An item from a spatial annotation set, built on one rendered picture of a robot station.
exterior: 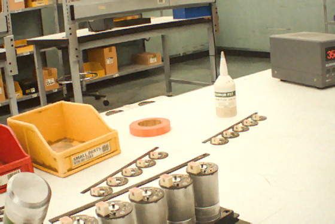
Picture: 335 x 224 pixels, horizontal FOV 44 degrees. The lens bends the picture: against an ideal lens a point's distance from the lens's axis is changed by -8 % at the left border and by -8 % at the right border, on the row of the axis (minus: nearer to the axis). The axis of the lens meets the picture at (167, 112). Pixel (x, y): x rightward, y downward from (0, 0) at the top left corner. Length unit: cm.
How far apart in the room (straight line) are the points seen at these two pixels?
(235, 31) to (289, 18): 99
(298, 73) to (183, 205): 59
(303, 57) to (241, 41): 549
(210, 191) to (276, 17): 560
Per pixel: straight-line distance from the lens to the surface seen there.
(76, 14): 279
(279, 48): 90
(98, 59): 504
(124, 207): 29
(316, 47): 82
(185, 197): 31
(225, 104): 68
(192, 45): 633
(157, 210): 30
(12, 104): 270
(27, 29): 494
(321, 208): 40
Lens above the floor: 94
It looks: 15 degrees down
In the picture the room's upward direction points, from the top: 5 degrees counter-clockwise
